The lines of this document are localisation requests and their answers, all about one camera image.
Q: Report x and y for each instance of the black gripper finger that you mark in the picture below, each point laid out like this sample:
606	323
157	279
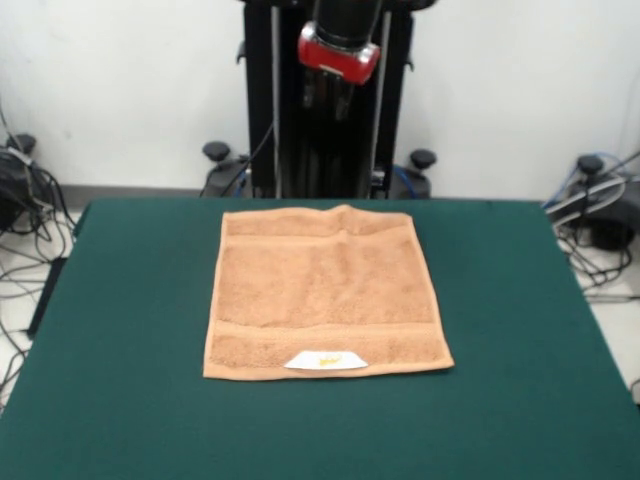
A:
342	100
310	90

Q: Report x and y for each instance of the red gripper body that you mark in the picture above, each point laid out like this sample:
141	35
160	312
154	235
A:
335	60

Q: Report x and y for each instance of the tan terry towel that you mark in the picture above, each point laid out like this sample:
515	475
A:
325	290

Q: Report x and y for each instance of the grey stand base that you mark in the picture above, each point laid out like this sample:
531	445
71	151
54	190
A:
10	200
607	227

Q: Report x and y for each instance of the dark green table cloth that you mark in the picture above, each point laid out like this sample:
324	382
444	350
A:
500	375

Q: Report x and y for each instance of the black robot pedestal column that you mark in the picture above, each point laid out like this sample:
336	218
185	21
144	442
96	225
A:
290	150

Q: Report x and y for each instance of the black pedestal levelling knob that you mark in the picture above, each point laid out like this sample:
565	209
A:
216	150
423	159

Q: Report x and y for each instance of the black pedestal base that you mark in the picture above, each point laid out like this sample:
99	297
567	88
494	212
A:
220	180

